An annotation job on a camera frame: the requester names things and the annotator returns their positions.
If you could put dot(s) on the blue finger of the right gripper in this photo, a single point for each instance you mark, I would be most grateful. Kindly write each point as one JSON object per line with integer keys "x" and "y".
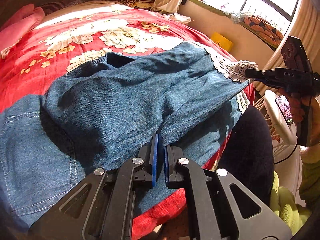
{"x": 255, "y": 74}

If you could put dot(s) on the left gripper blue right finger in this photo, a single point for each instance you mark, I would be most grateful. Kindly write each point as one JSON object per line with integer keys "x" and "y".
{"x": 166, "y": 166}

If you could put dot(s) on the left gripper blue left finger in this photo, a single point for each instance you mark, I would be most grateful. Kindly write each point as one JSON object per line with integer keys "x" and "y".
{"x": 154, "y": 150}

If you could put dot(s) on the blue denim lace-hem pants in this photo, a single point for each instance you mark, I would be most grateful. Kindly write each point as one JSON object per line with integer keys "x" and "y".
{"x": 101, "y": 113}

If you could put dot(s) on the right hand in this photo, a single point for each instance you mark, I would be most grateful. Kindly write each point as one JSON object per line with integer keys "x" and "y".
{"x": 298, "y": 114}

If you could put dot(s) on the yellow box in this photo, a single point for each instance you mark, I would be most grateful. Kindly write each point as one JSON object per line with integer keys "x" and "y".
{"x": 222, "y": 42}

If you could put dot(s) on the red floral blanket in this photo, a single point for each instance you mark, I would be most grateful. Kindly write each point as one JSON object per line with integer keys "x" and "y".
{"x": 46, "y": 54}

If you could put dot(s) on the pink quilt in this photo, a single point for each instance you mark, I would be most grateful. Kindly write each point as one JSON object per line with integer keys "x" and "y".
{"x": 22, "y": 21}

